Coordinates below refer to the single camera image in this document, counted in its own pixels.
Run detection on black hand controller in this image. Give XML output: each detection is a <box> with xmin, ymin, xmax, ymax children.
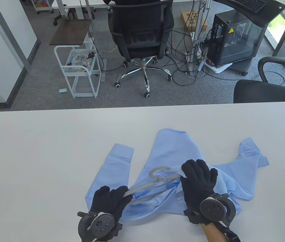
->
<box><xmin>77</xmin><ymin>211</ymin><xmax>115</xmax><ymax>242</ymax></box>
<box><xmin>199</xmin><ymin>193</ymin><xmax>236</xmax><ymax>226</ymax></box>

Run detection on cardboard box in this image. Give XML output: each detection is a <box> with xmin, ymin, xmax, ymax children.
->
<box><xmin>181</xmin><ymin>11</ymin><xmax>208</xmax><ymax>32</ymax></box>

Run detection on white rolling cart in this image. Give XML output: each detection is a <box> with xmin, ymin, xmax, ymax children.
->
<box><xmin>54</xmin><ymin>42</ymin><xmax>102</xmax><ymax>99</ymax></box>

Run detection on person's left hand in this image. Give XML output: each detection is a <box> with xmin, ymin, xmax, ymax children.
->
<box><xmin>90</xmin><ymin>186</ymin><xmax>133</xmax><ymax>224</ymax></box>

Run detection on black left hand controller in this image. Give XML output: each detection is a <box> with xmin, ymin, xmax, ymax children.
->
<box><xmin>77</xmin><ymin>211</ymin><xmax>115</xmax><ymax>242</ymax></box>

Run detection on black mesh office chair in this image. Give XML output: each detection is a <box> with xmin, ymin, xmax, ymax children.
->
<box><xmin>109</xmin><ymin>0</ymin><xmax>175</xmax><ymax>99</ymax></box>

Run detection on black curved desk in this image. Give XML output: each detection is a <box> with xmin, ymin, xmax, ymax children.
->
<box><xmin>212</xmin><ymin>0</ymin><xmax>285</xmax><ymax>27</ymax></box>

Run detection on bundle of black floor cables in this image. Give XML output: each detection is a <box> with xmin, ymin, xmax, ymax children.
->
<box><xmin>169</xmin><ymin>0</ymin><xmax>285</xmax><ymax>86</ymax></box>

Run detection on black right hand controller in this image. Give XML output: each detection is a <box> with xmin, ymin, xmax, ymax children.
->
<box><xmin>199</xmin><ymin>193</ymin><xmax>236</xmax><ymax>226</ymax></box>

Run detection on person's right hand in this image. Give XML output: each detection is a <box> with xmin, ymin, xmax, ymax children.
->
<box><xmin>181</xmin><ymin>159</ymin><xmax>218</xmax><ymax>215</ymax></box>

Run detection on black chair base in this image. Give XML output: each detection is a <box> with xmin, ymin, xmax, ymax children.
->
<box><xmin>53</xmin><ymin>10</ymin><xmax>75</xmax><ymax>26</ymax></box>

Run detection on white papers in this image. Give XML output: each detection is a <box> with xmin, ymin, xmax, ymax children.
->
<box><xmin>204</xmin><ymin>60</ymin><xmax>233</xmax><ymax>74</ymax></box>

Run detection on black padded armchair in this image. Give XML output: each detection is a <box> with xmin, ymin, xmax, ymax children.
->
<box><xmin>233</xmin><ymin>57</ymin><xmax>285</xmax><ymax>104</ymax></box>

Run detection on person's right forearm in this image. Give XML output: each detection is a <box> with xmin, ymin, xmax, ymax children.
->
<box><xmin>200</xmin><ymin>223</ymin><xmax>227</xmax><ymax>242</ymax></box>

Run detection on aluminum frame post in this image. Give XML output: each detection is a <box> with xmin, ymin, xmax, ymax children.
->
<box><xmin>188</xmin><ymin>0</ymin><xmax>212</xmax><ymax>76</ymax></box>

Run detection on black keyboard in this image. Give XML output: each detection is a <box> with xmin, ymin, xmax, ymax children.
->
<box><xmin>229</xmin><ymin>0</ymin><xmax>267</xmax><ymax>14</ymax></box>

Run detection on white desk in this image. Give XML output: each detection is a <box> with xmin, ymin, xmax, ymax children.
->
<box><xmin>51</xmin><ymin>0</ymin><xmax>115</xmax><ymax>20</ymax></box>

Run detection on white storage cart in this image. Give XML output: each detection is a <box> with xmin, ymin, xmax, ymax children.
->
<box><xmin>30</xmin><ymin>0</ymin><xmax>53</xmax><ymax>14</ymax></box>

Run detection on black wheeled computer stand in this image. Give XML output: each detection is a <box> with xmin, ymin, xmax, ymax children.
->
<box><xmin>231</xmin><ymin>59</ymin><xmax>255</xmax><ymax>76</ymax></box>

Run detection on gray plastic hanger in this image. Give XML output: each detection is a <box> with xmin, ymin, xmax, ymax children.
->
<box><xmin>123</xmin><ymin>166</ymin><xmax>183</xmax><ymax>203</ymax></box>

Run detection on light blue long-sleeve shirt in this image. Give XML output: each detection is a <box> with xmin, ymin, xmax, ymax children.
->
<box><xmin>85</xmin><ymin>129</ymin><xmax>269</xmax><ymax>222</ymax></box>

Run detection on dark wooden side table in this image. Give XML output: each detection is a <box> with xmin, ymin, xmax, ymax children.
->
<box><xmin>49</xmin><ymin>19</ymin><xmax>92</xmax><ymax>46</ymax></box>

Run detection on black computer tower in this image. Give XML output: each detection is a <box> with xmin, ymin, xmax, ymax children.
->
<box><xmin>207</xmin><ymin>10</ymin><xmax>269</xmax><ymax>68</ymax></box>

